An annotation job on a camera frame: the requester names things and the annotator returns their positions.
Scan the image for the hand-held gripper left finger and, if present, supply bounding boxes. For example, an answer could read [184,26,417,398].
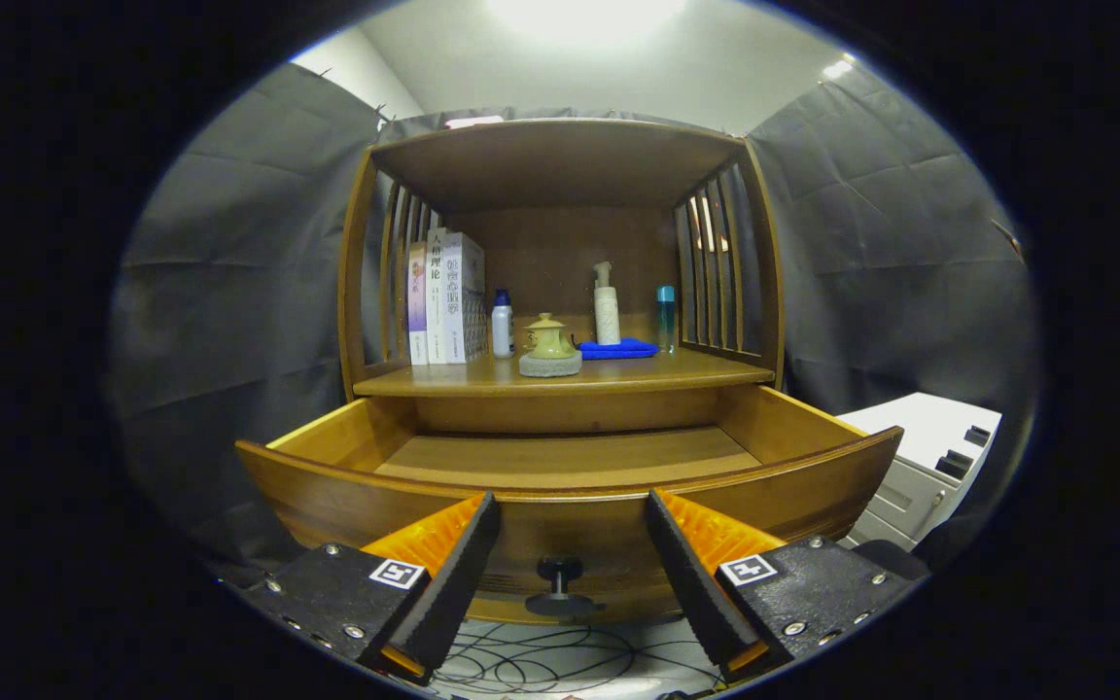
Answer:
[247,491,503,686]

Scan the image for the wooden cabinet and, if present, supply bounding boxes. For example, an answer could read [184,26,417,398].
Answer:
[337,118,787,434]

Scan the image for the purple book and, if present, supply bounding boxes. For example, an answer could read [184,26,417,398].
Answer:
[408,241,431,367]

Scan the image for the wooden drawer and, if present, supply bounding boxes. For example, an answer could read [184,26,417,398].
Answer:
[235,386,904,625]

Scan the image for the white patterned book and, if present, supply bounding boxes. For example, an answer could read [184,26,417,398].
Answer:
[441,232,488,365]

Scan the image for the blue folded cloth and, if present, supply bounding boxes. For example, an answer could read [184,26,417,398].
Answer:
[577,336,660,361]

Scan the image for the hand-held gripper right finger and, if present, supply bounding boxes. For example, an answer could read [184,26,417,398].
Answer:
[644,489,916,683]

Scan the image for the white filing cabinet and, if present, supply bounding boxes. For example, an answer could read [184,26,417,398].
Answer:
[837,392,1003,555]

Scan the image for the white pump bottle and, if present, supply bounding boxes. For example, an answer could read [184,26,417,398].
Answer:
[592,261,622,347]

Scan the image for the plain white book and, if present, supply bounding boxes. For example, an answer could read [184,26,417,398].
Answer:
[424,228,452,366]

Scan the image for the large ceiling light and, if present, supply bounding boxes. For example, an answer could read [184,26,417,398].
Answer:
[487,0,687,40]

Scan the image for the wooden countertop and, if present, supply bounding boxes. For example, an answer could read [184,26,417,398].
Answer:
[353,347,776,398]

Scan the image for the white bottle blue cap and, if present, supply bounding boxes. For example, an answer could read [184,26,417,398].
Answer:
[491,289,515,359]

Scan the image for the black floor cables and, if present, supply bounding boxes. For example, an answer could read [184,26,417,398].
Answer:
[429,622,726,700]

